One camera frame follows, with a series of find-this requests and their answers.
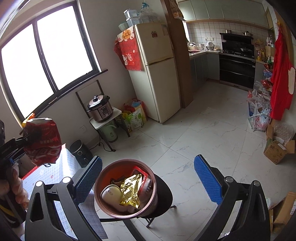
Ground black range hood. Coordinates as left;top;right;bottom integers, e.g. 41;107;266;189
220;32;255;50

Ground dark window sill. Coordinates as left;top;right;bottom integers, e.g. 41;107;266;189
22;69;109;123

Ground black round stool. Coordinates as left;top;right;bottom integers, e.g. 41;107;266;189
99;173;176;241

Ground flat brown cardboard box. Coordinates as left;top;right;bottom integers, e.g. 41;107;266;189
269;191;296;233

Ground pale green thermos jug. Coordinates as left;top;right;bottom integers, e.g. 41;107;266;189
102;119;119;142

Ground foil snack bag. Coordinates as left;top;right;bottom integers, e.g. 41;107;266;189
119;174;148;208

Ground crumpled clear plastic wrap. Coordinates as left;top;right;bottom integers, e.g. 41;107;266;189
137;1;161;24

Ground cardboard box with bubble wrap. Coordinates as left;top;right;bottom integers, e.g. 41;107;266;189
266;119;296;144

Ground dark framed window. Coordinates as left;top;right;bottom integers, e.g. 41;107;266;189
0;0;102;119

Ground white wire rack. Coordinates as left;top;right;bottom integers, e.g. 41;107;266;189
247;89;272;132

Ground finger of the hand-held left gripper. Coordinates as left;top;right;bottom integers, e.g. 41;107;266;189
13;133;32;147
7;152;27;167

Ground shelf of bottles and packets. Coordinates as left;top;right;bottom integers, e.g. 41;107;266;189
253;35;277;93

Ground grey lower kitchen cabinets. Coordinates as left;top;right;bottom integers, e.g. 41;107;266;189
190;52;220;88

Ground grey upper kitchen cabinets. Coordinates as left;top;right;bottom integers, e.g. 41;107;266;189
177;0;270;29

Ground small white side table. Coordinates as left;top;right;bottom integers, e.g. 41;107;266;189
90;108;130;151

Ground crushed red can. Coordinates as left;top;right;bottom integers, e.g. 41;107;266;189
23;117;63;166

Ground red shopping bag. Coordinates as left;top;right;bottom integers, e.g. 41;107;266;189
124;99;147;114

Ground cream refrigerator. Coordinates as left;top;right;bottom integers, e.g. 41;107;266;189
126;23;182;124

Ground open cardboard box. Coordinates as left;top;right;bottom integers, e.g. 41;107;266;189
264;136;295;165

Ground black air fryer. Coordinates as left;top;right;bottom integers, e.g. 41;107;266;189
69;139;92;168

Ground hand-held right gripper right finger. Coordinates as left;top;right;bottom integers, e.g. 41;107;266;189
193;155;271;241

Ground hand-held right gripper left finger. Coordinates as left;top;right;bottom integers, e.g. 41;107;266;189
24;156;109;241

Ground red hanging garment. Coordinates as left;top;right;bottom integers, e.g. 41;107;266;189
269;30;295;121

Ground clear plastic storage boxes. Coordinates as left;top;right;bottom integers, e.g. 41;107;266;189
118;9;141;32

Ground white round cup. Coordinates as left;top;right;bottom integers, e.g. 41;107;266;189
101;185;122;207

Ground electric pressure cooker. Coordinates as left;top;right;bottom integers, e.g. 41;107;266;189
87;95;114;123

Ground green white printed bag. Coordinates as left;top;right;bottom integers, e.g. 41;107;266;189
125;109;144;131

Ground black power cable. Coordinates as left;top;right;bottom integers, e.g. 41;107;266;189
97;136;116;152

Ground brown wooden partition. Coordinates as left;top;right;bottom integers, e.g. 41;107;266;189
165;0;194;108

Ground blue plaid tablecloth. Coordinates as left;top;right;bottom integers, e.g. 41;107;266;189
22;144;109;241

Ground red printed cloth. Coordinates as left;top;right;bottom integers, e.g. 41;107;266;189
113;29;144;71

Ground white pink plastic bag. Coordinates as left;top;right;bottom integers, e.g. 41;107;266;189
253;109;271;130

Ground black built-in stove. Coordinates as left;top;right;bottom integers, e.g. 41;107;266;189
218;51;256;90

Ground orange yellow packet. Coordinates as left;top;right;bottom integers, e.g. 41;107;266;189
22;113;36;128

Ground brown round bin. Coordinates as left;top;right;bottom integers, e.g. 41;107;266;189
94;159;158;219

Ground grey kitchen cabinets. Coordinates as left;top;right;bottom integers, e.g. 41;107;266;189
190;52;220;88
177;0;270;29

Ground person's left hand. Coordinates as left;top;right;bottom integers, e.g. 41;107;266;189
0;167;30;209

